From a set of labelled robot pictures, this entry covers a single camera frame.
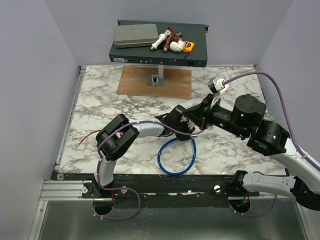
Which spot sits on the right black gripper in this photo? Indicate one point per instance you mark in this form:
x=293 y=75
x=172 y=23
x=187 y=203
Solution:
x=200 y=113

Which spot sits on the aluminium frame profile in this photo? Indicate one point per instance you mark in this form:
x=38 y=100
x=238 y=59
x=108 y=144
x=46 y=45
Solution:
x=50 y=190

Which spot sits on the yellow tape measure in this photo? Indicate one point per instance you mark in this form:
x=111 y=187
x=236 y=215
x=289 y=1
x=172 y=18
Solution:
x=188 y=47

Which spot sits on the dark grey pipe piece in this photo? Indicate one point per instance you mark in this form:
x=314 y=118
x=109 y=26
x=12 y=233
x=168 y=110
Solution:
x=179 y=34

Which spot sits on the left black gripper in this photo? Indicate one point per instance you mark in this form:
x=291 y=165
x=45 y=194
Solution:
x=188 y=129

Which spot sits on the grey plastic case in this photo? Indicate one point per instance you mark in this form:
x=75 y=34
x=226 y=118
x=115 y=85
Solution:
x=136 y=35

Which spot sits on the white elbow pipe fitting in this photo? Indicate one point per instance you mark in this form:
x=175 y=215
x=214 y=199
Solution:
x=177 y=46

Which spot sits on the metal stand post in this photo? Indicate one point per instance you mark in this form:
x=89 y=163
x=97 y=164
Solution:
x=156 y=78

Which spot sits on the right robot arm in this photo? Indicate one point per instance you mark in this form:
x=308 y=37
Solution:
x=246 y=121

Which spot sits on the red cable lock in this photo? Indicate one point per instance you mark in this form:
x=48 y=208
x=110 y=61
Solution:
x=88 y=135

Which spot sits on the white straight pipe fitting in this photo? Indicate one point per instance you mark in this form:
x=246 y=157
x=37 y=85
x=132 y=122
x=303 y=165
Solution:
x=162 y=37

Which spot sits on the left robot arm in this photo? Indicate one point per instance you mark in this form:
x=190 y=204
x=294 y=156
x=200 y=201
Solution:
x=115 y=139

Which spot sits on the black mounting rail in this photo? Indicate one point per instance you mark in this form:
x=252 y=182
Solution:
x=134 y=201

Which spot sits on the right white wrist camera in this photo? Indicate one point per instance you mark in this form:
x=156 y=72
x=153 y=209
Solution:
x=218 y=88

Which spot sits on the wooden board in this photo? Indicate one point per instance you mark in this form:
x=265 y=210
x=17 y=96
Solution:
x=177 y=83

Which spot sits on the brown pipe fitting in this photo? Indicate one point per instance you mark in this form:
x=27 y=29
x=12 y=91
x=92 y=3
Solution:
x=172 y=37

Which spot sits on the blue cable lock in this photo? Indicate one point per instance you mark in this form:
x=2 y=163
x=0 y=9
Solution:
x=187 y=162

